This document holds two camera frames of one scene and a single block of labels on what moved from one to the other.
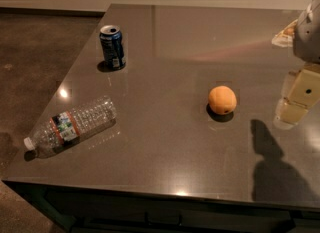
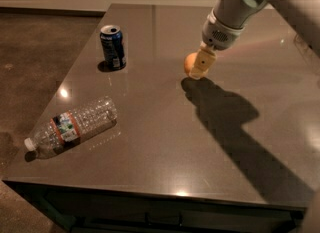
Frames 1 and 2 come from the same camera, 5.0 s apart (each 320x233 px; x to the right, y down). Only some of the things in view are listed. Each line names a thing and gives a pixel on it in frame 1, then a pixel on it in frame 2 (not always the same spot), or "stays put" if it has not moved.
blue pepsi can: [111, 36] stays put
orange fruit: [222, 100] -> [188, 61]
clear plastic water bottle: [71, 125] stays put
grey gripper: [307, 40] -> [219, 34]
